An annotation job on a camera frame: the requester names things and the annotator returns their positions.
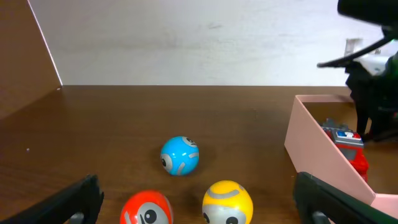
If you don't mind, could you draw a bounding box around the red toy ball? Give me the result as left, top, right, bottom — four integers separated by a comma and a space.
119, 190, 174, 224

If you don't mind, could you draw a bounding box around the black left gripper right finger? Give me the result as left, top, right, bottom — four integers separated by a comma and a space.
293, 172, 397, 224

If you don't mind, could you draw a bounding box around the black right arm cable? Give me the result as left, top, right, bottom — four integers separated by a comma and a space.
317, 36, 392, 69

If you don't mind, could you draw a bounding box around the blue toy ball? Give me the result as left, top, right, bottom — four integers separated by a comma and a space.
160, 136, 199, 176

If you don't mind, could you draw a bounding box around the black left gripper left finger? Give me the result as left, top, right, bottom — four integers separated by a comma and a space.
1, 175, 104, 223

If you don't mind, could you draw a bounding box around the red fire truck grey top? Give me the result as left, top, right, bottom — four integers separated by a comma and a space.
320, 118, 369, 182

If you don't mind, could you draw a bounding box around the yellow toy ball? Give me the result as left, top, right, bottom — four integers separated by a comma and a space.
202, 180, 254, 224

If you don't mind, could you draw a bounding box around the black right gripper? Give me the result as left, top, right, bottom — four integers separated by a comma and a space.
345, 55, 397, 142

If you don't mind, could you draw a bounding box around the pink cardboard box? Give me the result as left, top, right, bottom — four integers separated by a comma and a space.
284, 95, 397, 218

